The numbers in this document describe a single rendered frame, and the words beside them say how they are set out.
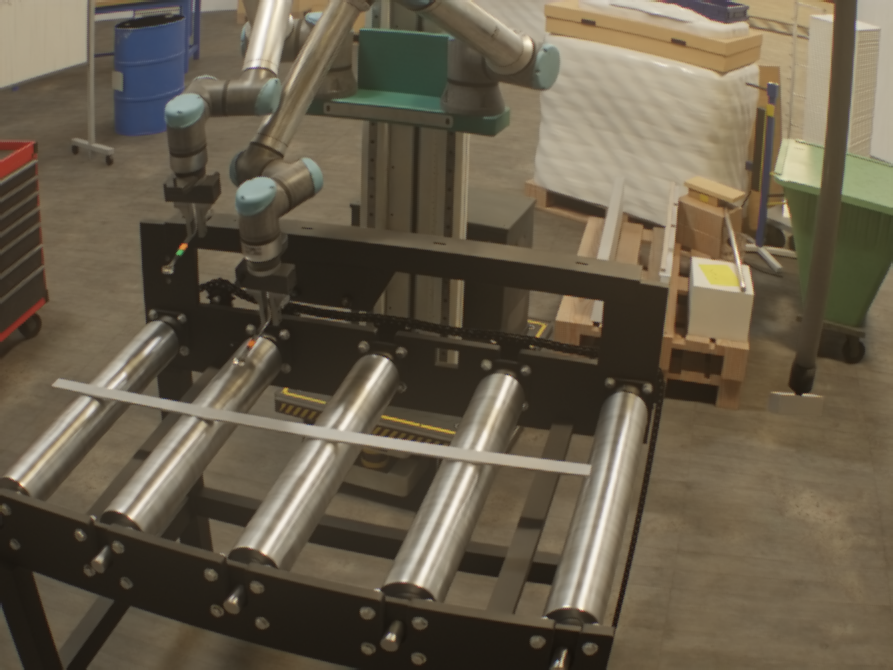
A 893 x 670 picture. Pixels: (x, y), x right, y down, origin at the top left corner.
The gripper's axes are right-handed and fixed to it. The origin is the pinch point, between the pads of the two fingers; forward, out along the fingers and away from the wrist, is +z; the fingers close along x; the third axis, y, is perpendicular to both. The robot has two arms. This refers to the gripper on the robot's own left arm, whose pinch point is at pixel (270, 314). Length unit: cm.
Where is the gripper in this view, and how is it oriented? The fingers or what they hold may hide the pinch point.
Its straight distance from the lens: 249.1
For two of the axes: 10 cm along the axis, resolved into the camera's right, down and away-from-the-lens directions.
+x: 9.5, 1.7, -2.6
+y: -3.1, 6.1, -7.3
